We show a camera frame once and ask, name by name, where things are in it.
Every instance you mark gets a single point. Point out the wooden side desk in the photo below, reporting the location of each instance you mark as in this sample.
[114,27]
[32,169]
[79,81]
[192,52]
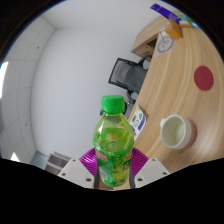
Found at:
[143,43]

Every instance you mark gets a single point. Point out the ceiling light panel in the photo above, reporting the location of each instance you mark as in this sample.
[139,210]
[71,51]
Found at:
[15,157]

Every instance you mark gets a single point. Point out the black mesh-back office chair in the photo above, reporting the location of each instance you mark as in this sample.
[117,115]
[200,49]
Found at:
[128,75]

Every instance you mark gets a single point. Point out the small blue packet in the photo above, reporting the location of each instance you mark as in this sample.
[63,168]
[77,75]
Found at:
[196,25]

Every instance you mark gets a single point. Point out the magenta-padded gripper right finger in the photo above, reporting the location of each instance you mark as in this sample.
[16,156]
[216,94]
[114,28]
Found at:
[150,170]

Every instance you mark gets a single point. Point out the green drink bottle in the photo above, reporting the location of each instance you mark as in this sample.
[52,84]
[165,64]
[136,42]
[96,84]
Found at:
[113,143]

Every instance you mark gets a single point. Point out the white and brown cup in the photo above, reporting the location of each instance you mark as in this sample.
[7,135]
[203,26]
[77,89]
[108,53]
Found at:
[175,131]

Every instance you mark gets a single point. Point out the white printed leaflet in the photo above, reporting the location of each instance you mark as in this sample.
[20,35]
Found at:
[138,120]

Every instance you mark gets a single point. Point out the orange wooden box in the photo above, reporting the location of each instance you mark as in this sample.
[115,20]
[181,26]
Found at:
[174,33]

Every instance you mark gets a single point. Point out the flat round red coaster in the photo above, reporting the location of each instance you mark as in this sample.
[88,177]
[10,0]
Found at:
[204,78]

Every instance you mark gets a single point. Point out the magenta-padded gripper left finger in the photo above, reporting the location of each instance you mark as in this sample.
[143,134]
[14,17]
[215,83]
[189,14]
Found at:
[76,170]

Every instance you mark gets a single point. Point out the purple pouch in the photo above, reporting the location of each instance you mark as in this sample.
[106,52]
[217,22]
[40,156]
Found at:
[165,11]

